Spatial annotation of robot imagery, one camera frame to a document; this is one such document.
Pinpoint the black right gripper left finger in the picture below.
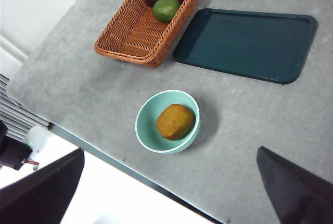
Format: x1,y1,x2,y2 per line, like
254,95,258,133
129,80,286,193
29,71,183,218
0,148,85,224

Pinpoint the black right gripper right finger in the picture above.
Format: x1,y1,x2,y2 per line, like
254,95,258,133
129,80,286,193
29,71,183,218
256,145,333,224

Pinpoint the teal ceramic bowl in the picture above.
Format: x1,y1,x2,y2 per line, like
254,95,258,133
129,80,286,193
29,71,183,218
134,90,201,154

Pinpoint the grey slatted panel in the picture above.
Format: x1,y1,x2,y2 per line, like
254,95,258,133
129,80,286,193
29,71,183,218
0,74,50,141

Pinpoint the dark rectangular tray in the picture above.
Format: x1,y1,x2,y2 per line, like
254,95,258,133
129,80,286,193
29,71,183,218
173,8,319,86

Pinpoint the brown wicker basket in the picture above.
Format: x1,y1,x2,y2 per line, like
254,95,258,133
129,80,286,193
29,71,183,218
94,0,206,68

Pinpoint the green oval fruit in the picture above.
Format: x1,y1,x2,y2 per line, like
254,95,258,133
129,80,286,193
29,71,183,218
152,0,181,23

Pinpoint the pale grey left camera box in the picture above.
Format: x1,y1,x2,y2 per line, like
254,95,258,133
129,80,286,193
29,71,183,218
23,126,50,156

